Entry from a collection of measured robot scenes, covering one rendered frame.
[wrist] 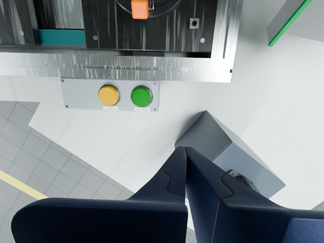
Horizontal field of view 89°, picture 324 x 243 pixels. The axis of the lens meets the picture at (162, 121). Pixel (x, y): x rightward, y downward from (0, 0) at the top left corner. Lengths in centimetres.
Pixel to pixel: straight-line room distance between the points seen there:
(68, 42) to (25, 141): 161
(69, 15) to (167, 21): 21
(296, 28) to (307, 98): 26
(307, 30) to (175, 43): 21
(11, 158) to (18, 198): 48
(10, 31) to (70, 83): 13
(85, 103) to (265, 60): 44
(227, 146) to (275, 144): 31
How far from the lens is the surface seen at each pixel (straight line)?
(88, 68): 39
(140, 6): 25
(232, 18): 37
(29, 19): 43
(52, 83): 55
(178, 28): 34
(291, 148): 63
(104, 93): 37
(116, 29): 36
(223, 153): 30
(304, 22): 37
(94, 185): 188
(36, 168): 205
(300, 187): 73
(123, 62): 36
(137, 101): 35
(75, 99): 41
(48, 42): 44
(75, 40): 41
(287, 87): 55
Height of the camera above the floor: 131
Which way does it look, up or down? 71 degrees down
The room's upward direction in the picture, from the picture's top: 174 degrees counter-clockwise
